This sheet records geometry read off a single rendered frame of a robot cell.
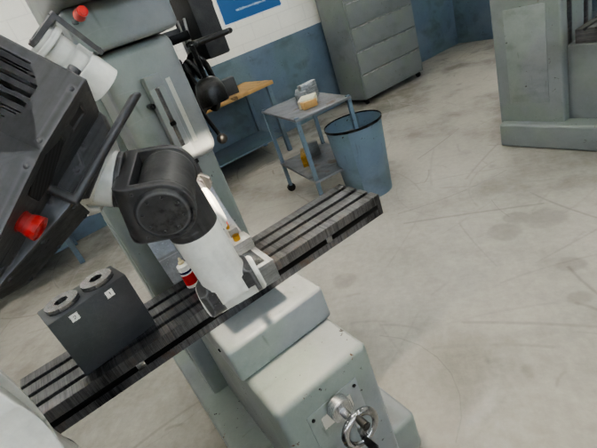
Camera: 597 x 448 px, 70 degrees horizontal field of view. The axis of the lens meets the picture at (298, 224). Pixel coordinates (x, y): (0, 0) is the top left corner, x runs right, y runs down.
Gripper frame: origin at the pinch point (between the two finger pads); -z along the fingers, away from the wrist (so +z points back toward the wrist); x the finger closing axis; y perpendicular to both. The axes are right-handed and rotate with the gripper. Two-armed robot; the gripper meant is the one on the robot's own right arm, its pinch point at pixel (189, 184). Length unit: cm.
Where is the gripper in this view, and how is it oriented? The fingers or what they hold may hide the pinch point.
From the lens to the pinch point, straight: 129.3
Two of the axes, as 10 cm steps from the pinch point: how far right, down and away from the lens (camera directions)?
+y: 3.1, 8.4, 4.4
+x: -9.1, 4.0, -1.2
